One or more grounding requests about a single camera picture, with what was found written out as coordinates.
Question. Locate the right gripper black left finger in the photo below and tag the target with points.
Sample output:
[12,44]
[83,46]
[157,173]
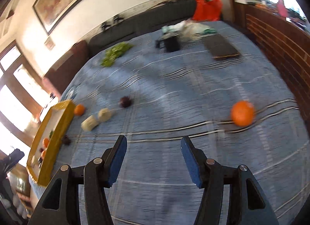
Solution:
[99,174]

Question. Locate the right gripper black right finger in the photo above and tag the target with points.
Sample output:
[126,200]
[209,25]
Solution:
[206,174]

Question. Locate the red plum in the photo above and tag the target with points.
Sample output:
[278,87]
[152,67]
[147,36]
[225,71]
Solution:
[40,160]

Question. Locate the orange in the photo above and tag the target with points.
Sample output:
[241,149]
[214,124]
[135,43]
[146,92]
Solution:
[45,142]
[243,113]
[79,110]

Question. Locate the dark plum with leaf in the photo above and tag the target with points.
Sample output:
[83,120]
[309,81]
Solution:
[125,102]

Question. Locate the yellow rimmed white tray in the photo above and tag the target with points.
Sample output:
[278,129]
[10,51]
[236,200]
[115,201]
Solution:
[57,119]

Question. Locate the blue plaid table cloth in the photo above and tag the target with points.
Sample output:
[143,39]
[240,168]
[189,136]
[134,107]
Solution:
[189,93]

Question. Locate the maroon armchair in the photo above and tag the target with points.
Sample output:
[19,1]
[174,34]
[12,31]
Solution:
[62,72]

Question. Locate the green lettuce bunch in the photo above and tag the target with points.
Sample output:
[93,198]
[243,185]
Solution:
[114,53]

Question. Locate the black smartphone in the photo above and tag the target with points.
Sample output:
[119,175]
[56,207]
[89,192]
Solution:
[219,47]

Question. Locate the black cup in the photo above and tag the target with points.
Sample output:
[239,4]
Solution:
[171,43]

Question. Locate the small black box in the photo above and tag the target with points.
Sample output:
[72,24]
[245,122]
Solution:
[159,44]

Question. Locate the white crumpled plastic bag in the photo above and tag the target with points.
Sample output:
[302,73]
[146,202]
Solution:
[189,30]

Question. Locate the wooden sideboard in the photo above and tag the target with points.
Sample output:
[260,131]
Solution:
[285,45]

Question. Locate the red plastic bag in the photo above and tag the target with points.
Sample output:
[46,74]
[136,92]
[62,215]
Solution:
[208,10]

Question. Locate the black sofa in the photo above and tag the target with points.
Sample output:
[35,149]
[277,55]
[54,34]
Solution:
[168,13]

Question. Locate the small wall plaque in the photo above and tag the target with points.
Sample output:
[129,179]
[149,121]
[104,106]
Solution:
[49,43]

